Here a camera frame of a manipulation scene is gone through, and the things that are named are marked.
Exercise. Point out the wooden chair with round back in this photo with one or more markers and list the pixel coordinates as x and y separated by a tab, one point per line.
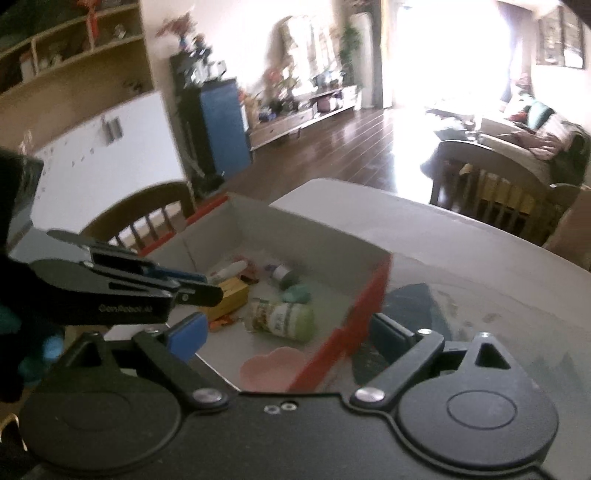
138	212

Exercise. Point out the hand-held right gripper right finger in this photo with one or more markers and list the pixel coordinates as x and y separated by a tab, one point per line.
390	339

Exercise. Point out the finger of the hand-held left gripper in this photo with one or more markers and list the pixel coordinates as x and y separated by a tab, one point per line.
138	265
198	295

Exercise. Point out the toothpick bottle with green cap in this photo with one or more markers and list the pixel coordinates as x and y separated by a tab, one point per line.
281	318

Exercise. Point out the red cardboard box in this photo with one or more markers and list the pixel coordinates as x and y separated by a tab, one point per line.
300	230

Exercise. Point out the framed wall picture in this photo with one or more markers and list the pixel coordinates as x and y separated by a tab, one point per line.
558	39

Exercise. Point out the wooden wall shelf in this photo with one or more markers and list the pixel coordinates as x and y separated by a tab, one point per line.
69	55

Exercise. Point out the pink heart-shaped dish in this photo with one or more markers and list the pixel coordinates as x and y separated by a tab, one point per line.
272	369

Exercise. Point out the yellow small box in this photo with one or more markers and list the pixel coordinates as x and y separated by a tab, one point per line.
228	295

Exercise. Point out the white cabinet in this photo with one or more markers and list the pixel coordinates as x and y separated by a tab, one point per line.
115	152

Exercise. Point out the sofa with cushions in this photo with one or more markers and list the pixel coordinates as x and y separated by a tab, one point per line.
540	134

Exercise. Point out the tall green houseplant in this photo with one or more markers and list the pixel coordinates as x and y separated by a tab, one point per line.
351	50

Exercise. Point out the low wooden tv stand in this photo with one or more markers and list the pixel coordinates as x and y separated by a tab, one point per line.
295	120

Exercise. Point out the small green round holder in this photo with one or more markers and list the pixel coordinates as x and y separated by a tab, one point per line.
295	294

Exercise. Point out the dark blue placemat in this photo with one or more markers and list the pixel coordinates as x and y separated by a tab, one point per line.
415	304

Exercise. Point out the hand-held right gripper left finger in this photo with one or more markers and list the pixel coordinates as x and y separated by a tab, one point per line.
187	337

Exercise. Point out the blue and black cabinet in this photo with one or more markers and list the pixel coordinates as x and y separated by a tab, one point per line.
221	129

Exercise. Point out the white tube with red label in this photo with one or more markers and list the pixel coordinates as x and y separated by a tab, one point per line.
226	272

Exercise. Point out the dark wooden slatted chair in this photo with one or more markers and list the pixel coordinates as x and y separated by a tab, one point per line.
489	170

